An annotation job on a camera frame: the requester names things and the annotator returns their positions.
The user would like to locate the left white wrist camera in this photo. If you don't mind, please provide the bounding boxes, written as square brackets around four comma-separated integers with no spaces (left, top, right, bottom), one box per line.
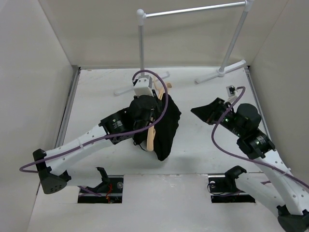
[133,75,154,97]

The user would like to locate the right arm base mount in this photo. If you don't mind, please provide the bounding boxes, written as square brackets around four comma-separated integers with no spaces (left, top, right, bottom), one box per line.
[207,174,256,203]

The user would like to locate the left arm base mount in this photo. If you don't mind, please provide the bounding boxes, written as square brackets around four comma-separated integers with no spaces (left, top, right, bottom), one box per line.
[77,175,124,204]

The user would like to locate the white metal clothes rack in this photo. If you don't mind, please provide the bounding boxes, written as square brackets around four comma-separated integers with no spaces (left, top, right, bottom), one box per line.
[113,0,255,97]

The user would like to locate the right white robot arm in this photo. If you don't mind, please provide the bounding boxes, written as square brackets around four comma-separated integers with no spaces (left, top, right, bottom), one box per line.
[191,98,309,232]

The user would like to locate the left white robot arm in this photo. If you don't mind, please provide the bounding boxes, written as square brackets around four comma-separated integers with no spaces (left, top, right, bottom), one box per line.
[33,95,162,194]

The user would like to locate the black trousers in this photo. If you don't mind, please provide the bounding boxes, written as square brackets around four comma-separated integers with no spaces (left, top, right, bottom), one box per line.
[133,93,182,161]

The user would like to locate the beige wooden clothes hanger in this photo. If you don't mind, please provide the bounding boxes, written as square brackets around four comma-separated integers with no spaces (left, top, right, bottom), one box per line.
[146,77,165,151]

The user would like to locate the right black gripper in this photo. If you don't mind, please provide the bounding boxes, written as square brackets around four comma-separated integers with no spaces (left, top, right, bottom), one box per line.
[190,97,244,137]

